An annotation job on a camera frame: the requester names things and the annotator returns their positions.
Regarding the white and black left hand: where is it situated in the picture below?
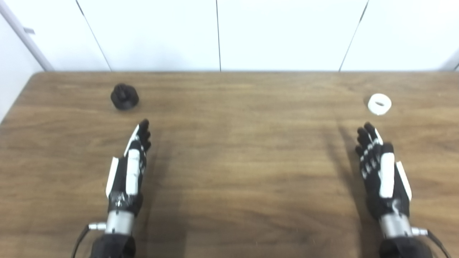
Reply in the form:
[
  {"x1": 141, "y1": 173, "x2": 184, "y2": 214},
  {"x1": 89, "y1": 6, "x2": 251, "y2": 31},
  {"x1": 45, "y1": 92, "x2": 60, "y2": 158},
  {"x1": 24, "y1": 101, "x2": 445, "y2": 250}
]
[{"x1": 106, "y1": 119, "x2": 152, "y2": 217}]

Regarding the white and black right hand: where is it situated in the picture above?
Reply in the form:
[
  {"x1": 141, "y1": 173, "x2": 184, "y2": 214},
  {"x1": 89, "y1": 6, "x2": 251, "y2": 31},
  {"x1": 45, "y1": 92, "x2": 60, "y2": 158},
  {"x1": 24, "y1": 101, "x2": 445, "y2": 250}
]
[{"x1": 355, "y1": 122, "x2": 413, "y2": 220}]

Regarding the white ring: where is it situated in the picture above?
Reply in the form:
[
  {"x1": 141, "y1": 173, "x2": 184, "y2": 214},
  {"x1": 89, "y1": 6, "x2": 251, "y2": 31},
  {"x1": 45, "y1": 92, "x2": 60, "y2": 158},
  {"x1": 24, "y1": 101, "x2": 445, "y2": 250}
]
[{"x1": 368, "y1": 94, "x2": 392, "y2": 116}]

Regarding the round black part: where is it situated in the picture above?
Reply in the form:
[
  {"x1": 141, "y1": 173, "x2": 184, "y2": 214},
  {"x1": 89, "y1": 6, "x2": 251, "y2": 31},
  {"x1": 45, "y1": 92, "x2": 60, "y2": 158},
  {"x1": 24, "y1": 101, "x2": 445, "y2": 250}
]
[{"x1": 110, "y1": 83, "x2": 139, "y2": 110}]

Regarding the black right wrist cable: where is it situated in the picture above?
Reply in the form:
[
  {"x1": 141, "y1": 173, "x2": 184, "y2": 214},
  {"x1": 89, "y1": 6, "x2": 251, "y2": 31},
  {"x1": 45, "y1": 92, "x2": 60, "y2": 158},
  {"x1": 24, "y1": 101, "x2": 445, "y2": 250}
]
[{"x1": 412, "y1": 227, "x2": 452, "y2": 258}]

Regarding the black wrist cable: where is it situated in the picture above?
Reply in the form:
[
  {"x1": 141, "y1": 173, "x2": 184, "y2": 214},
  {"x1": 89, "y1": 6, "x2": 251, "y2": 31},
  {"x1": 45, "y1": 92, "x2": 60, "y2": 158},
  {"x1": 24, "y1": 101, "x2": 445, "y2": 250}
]
[
  {"x1": 412, "y1": 227, "x2": 452, "y2": 258},
  {"x1": 71, "y1": 222, "x2": 107, "y2": 258}
]

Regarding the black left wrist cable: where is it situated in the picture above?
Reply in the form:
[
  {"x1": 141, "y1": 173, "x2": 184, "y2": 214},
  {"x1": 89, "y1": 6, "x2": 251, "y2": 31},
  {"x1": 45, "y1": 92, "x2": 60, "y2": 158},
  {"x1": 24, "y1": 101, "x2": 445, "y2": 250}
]
[{"x1": 71, "y1": 222, "x2": 107, "y2": 258}]

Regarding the grey wall pole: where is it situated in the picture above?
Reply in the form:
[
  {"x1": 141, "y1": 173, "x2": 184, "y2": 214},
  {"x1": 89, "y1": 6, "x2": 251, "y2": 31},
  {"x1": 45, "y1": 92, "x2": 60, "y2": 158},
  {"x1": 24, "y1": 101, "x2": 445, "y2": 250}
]
[{"x1": 0, "y1": 0, "x2": 55, "y2": 72}]

